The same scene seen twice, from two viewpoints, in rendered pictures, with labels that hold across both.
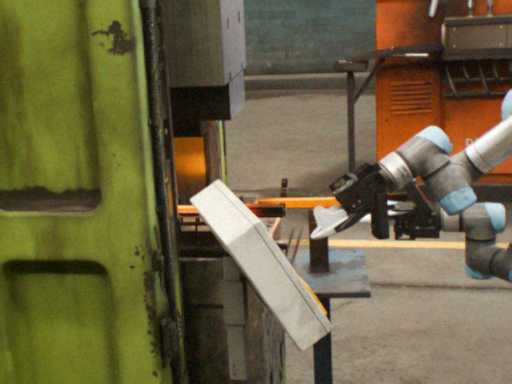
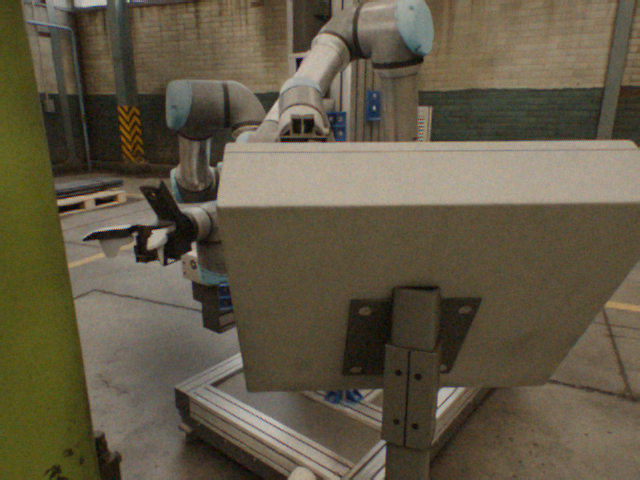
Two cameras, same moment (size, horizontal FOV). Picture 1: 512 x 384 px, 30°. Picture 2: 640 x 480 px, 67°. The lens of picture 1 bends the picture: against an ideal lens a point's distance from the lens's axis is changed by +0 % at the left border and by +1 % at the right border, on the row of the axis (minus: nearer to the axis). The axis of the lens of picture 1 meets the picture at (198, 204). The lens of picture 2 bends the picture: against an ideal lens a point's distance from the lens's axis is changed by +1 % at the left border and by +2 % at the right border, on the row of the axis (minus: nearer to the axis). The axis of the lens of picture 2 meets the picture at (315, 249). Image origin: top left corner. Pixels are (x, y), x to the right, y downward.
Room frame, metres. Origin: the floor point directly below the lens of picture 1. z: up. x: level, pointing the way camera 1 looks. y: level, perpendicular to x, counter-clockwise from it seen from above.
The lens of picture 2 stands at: (1.91, 0.34, 1.23)
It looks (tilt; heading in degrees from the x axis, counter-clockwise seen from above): 16 degrees down; 279
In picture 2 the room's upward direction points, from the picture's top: straight up
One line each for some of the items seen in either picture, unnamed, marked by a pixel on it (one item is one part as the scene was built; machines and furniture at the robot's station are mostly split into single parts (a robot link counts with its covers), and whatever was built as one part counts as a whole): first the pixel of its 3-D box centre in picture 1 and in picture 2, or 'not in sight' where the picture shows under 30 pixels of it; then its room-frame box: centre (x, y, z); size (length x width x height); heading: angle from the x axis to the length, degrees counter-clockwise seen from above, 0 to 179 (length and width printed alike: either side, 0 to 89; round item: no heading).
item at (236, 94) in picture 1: (158, 96); not in sight; (2.49, 0.08, 1.32); 0.42 x 0.20 x 0.10; 76
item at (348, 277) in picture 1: (319, 272); not in sight; (2.89, -0.38, 0.65); 0.40 x 0.30 x 0.02; 172
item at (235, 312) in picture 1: (249, 288); (405, 351); (1.89, -0.10, 1.00); 0.13 x 0.11 x 0.14; 166
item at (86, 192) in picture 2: not in sight; (66, 196); (5.95, -5.22, 0.14); 1.58 x 0.80 x 0.29; 75
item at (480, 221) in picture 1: (481, 219); (210, 219); (2.32, -0.71, 0.98); 0.11 x 0.08 x 0.09; 76
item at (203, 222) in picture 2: (448, 217); (188, 225); (2.34, -0.64, 0.98); 0.08 x 0.05 x 0.08; 166
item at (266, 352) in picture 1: (177, 309); not in sight; (2.54, 0.08, 0.69); 0.56 x 0.38 x 0.45; 76
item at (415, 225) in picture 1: (416, 220); (166, 237); (2.36, -0.56, 0.97); 0.12 x 0.08 x 0.09; 76
